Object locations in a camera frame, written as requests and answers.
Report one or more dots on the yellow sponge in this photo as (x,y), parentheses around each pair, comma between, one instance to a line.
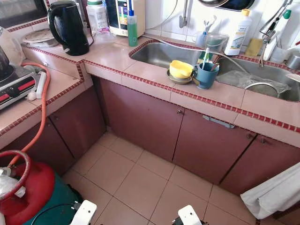
(254,47)

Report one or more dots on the small steel bowl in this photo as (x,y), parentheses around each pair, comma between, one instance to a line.
(177,81)

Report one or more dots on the steel sink faucet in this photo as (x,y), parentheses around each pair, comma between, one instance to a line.
(269,35)

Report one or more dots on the blue toothbrush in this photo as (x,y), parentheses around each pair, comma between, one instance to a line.
(206,28)

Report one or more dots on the gas stove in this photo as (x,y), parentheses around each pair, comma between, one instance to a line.
(14,89)

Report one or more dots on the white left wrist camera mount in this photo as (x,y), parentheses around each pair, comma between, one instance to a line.
(83,213)

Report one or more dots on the white cloth bag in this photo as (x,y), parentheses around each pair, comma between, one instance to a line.
(272,192)

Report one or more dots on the cream water ionizer machine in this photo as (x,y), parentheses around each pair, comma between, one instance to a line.
(119,16)

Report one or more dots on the hanging steel wok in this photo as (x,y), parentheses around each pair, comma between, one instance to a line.
(234,4)

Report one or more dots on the teal mug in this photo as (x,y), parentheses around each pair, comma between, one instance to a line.
(206,77)

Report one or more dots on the clear plastic container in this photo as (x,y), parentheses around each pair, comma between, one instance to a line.
(217,43)

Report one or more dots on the green white toothbrush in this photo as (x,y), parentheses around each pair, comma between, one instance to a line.
(206,56)

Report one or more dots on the steel cup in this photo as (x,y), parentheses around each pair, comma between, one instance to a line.
(294,62)

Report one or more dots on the crumpled white plastic bag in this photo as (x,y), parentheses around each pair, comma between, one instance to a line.
(7,185)

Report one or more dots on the steel double sink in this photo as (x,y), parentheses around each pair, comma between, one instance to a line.
(164,54)

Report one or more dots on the black microwave oven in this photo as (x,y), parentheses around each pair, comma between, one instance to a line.
(18,11)

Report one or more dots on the brown cabinet door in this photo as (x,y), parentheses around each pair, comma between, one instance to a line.
(140,117)
(47,150)
(262,161)
(77,122)
(211,150)

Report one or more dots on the green plastic bin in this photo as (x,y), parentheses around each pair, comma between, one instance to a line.
(58,201)

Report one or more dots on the green dish soap bottle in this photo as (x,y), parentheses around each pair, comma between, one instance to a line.
(132,33)

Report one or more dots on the garlic bulb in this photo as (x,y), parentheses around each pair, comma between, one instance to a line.
(32,96)

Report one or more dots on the white plastic cup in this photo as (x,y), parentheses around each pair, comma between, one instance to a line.
(279,56)

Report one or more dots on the covered steel plate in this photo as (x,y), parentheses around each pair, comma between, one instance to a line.
(40,37)

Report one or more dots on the steel strainer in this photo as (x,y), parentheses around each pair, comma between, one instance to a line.
(265,91)

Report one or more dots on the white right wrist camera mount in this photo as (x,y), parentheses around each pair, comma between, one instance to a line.
(189,216)

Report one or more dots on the clear toothbrush cup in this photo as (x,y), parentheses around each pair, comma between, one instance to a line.
(201,40)

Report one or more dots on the yellow plastic bowl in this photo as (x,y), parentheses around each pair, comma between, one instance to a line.
(180,69)

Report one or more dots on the white jar green lid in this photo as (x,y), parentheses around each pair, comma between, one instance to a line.
(97,18)

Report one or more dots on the red gas cylinder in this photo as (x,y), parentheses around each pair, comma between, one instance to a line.
(35,187)

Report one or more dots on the steel wall tap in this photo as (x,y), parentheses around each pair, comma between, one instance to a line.
(183,18)

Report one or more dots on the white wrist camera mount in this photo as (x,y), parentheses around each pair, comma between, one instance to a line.
(189,216)
(83,213)

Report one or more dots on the black electric kettle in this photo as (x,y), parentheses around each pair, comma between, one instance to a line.
(68,28)

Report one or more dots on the clear crumpled plastic bag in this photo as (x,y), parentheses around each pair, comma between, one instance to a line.
(234,79)

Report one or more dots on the white detergent bottle yellow cap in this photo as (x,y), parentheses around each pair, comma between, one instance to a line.
(238,37)

